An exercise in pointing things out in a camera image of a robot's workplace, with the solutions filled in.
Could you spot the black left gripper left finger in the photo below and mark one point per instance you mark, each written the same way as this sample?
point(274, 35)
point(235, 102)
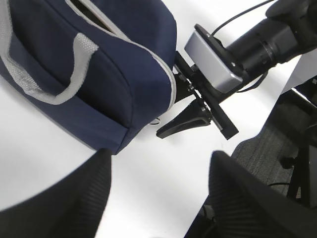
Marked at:
point(72, 208)

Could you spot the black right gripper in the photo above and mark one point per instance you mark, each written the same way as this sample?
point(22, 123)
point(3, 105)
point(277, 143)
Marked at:
point(200, 112)

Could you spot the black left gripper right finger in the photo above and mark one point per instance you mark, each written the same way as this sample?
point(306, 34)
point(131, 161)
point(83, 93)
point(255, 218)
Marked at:
point(244, 207)

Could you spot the navy blue lunch bag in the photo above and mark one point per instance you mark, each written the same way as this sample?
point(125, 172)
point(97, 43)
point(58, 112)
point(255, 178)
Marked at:
point(101, 69)

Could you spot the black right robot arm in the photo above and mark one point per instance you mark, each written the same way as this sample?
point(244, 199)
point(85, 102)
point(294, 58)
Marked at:
point(288, 30)

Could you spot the black office chair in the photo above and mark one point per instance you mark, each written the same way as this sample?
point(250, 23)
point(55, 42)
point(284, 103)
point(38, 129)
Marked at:
point(302, 187)

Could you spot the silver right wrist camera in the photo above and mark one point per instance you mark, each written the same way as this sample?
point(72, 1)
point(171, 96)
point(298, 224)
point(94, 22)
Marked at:
point(218, 65)

